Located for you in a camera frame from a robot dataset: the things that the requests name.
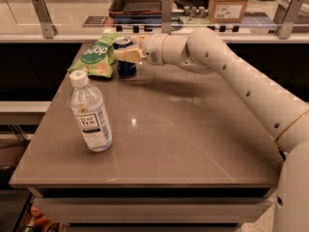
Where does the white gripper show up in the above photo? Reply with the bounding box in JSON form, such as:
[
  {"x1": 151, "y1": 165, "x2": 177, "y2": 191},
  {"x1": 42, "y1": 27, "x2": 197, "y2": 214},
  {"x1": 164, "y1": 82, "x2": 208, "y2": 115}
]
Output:
[{"x1": 114, "y1": 34, "x2": 167, "y2": 66}]

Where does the blue pepsi can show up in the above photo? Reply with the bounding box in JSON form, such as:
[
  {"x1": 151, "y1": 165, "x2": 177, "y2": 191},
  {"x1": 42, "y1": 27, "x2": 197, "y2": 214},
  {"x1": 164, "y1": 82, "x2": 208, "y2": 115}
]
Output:
[{"x1": 114, "y1": 36, "x2": 136, "y2": 78}]

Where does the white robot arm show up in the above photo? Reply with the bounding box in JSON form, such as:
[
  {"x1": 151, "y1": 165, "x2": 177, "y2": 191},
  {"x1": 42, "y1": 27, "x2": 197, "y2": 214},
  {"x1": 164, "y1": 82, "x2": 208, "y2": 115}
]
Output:
[{"x1": 114, "y1": 27, "x2": 309, "y2": 232}]

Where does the green rice chip bag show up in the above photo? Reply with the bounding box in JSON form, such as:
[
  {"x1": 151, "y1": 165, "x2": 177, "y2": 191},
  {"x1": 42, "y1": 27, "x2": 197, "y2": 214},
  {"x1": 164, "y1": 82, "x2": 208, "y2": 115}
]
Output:
[{"x1": 68, "y1": 33, "x2": 120, "y2": 78}]

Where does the dark open tray bin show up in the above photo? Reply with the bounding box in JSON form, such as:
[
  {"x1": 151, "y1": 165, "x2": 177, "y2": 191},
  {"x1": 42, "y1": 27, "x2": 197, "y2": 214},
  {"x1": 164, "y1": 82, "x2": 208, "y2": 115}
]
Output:
[{"x1": 109, "y1": 0, "x2": 161, "y2": 16}]

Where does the clear tea water bottle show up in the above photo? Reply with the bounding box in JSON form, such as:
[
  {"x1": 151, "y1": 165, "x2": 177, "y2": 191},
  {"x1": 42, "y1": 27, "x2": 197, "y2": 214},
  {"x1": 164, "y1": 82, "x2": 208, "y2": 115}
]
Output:
[{"x1": 70, "y1": 70, "x2": 112, "y2": 152}]

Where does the cardboard box with label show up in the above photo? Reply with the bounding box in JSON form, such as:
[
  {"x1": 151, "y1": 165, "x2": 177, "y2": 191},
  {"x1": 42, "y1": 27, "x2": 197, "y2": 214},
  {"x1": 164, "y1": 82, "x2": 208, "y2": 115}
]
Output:
[{"x1": 208, "y1": 0, "x2": 248, "y2": 23}]

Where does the grey table drawer front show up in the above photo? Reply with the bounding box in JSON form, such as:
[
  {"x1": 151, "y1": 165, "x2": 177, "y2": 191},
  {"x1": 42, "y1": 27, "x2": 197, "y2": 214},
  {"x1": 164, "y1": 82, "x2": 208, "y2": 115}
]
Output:
[{"x1": 35, "y1": 198, "x2": 271, "y2": 224}]

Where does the middle metal glass bracket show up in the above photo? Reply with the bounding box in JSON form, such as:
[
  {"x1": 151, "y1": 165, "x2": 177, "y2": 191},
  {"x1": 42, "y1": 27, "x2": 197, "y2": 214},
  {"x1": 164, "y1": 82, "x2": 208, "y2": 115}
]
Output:
[{"x1": 161, "y1": 0, "x2": 173, "y2": 35}]

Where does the metal glass bracket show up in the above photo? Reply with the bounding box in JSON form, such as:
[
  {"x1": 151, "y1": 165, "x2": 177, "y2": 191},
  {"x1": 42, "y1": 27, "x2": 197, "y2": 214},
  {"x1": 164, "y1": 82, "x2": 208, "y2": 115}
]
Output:
[
  {"x1": 276, "y1": 0, "x2": 304, "y2": 40},
  {"x1": 161, "y1": 0, "x2": 173, "y2": 35},
  {"x1": 31, "y1": 0, "x2": 58, "y2": 39}
]

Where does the left metal glass bracket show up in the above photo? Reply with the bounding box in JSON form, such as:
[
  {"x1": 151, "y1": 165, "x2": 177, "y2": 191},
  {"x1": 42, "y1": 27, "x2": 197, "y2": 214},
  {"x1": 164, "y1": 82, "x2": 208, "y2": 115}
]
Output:
[{"x1": 31, "y1": 0, "x2": 58, "y2": 39}]

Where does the right metal glass bracket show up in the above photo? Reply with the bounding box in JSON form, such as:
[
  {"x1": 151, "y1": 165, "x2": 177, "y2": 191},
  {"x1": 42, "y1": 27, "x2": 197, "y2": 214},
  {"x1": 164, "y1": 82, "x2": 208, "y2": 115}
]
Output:
[{"x1": 276, "y1": 0, "x2": 304, "y2": 40}]

